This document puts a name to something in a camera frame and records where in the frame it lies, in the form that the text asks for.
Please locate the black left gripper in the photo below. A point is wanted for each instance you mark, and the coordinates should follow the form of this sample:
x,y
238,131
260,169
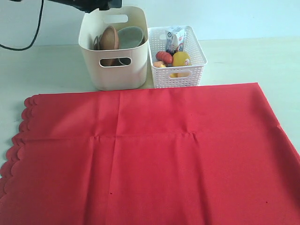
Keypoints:
x,y
88,6

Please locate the brown wooden plate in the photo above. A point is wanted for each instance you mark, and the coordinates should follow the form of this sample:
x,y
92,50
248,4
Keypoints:
x,y
109,39

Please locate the dark wooden spoon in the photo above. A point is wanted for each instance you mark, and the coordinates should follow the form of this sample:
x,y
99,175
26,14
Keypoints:
x,y
96,43

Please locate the white ceramic bowl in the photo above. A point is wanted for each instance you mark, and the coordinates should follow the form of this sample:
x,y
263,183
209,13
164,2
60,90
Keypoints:
x,y
130,37

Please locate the stainless steel cup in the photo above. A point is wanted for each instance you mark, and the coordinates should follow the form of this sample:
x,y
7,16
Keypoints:
x,y
125,61

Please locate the fried chicken nugget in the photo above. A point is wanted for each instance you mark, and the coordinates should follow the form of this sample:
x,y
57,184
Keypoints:
x,y
159,64

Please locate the small milk carton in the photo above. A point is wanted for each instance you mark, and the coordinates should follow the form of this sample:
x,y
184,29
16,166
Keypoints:
x,y
175,37

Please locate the red sausage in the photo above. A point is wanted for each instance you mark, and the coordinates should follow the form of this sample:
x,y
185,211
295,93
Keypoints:
x,y
165,57

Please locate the yellow lemon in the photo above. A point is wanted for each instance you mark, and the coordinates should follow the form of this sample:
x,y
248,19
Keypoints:
x,y
181,59

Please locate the yellow cheese wedge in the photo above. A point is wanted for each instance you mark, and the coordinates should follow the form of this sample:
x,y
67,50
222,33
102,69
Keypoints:
x,y
171,75

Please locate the red tablecloth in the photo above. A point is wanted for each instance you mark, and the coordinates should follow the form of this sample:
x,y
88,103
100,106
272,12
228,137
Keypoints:
x,y
209,155

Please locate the silver table knife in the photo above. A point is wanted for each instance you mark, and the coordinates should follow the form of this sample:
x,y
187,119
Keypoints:
x,y
99,43

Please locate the large cream plastic bin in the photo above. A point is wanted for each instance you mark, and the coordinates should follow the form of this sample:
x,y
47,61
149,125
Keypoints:
x,y
104,67

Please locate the white woven plastic basket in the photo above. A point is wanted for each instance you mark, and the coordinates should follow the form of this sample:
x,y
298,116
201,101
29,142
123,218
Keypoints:
x,y
189,75

